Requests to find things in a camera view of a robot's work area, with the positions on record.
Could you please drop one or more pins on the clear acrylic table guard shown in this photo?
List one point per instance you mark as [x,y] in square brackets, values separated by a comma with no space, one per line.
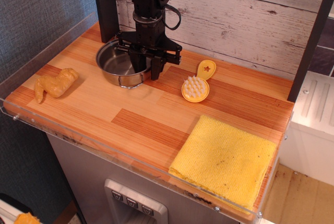
[145,127]

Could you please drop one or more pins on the yellow scrub brush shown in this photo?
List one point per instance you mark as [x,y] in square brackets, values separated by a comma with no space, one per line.
[196,88]

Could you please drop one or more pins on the white toy sink unit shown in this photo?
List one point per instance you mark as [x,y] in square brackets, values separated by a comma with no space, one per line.
[308,144]

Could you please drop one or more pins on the dark right frame post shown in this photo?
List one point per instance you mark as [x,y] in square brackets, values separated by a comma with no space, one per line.
[313,39]

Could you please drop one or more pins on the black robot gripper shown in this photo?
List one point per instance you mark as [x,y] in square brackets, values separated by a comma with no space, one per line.
[149,40]

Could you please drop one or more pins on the dark frame post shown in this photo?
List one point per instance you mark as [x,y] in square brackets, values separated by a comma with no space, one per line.
[108,19]
[313,39]

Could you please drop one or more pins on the stainless steel pan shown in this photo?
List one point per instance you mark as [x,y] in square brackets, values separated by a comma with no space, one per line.
[114,61]

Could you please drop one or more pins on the toy chicken wing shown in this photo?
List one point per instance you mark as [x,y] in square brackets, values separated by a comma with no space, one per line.
[54,86]

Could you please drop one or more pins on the grey toy kitchen cabinet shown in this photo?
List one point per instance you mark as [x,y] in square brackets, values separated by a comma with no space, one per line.
[86,171]

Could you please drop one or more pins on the silver dispenser button panel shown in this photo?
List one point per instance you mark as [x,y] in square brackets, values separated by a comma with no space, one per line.
[129,206]

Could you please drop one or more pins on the dark left frame post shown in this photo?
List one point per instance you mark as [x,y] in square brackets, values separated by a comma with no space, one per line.
[108,19]

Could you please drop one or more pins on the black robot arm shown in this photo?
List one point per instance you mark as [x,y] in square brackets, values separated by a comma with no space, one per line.
[153,11]

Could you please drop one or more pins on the yellow folded cloth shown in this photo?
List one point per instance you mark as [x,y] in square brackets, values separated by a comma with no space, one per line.
[224,160]

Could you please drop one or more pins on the yellow object bottom left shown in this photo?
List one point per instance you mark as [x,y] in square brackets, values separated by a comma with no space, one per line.
[26,218]

